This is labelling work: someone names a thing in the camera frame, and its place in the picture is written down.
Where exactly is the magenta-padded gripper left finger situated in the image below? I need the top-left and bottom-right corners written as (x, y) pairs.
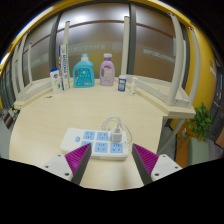
top-left (41, 142), bottom-right (93, 186)

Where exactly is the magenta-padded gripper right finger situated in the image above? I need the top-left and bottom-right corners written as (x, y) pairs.
top-left (131, 143), bottom-right (184, 186)

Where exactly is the white power strip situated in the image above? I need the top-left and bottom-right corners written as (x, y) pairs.
top-left (59, 127), bottom-right (130, 161)

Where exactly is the green potted plant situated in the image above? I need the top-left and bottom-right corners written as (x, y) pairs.
top-left (178, 102), bottom-right (214, 166)

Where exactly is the small white spray bottle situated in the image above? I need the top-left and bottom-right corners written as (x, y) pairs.
top-left (129, 76), bottom-right (138, 96)

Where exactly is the white bottle with blue cap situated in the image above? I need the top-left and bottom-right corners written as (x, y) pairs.
top-left (49, 67), bottom-right (63, 95)

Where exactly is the small blue white jar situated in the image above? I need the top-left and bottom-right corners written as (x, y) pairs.
top-left (117, 74), bottom-right (128, 93)

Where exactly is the blue detergent bottle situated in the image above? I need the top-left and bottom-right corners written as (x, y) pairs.
top-left (72, 53), bottom-right (96, 89)

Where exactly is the purple detergent bottle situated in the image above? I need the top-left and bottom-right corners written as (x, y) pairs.
top-left (99, 52), bottom-right (116, 87)

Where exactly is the white green toothpaste box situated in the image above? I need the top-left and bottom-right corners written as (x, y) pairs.
top-left (58, 43), bottom-right (71, 91)

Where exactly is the white metal frame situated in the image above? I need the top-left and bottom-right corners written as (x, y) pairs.
top-left (11, 12), bottom-right (202, 108)

